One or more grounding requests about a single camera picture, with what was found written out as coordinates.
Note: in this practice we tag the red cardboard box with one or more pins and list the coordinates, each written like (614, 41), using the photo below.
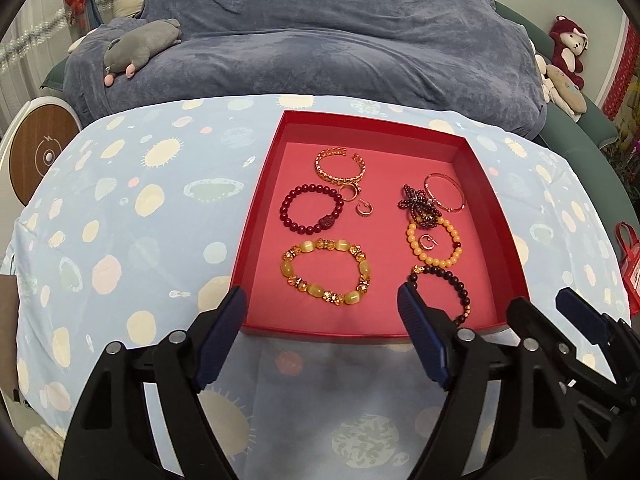
(390, 240)

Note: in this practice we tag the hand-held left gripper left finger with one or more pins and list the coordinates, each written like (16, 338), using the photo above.
(225, 330)

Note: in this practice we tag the brown cardboard box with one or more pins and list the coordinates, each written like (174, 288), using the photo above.
(7, 330)

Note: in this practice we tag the red gift bag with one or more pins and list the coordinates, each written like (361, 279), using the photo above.
(632, 270)

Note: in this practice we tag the red lace wall banner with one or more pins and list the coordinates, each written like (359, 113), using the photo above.
(620, 70)

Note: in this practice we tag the beige plush toy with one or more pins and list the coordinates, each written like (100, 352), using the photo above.
(565, 92)

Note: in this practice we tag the grey plush mouse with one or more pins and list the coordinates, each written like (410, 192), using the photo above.
(140, 42)

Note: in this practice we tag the silver tinsel garland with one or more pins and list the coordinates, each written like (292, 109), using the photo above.
(30, 35)

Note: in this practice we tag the round wooden board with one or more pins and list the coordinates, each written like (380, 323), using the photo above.
(35, 155)

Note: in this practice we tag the small gold hoop earring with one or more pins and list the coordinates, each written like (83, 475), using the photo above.
(429, 247)
(369, 210)

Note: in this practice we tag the red plush bear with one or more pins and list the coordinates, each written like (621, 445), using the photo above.
(562, 57)

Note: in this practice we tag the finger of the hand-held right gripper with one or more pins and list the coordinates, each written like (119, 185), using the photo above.
(582, 312)
(525, 317)

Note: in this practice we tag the thin rose gold bangle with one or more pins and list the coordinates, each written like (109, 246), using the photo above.
(434, 176)

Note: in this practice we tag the purple flower plant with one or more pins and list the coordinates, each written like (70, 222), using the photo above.
(625, 165)

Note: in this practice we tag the blue-grey plush blanket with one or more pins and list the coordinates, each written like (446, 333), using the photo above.
(325, 50)

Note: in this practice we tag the teal sofa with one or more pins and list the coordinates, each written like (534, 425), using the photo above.
(575, 145)

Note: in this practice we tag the light blue planet-print sheet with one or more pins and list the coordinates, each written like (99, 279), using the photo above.
(150, 240)

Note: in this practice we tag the red bow decoration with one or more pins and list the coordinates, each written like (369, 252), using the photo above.
(76, 5)

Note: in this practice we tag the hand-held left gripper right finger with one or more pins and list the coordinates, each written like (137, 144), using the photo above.
(420, 335)

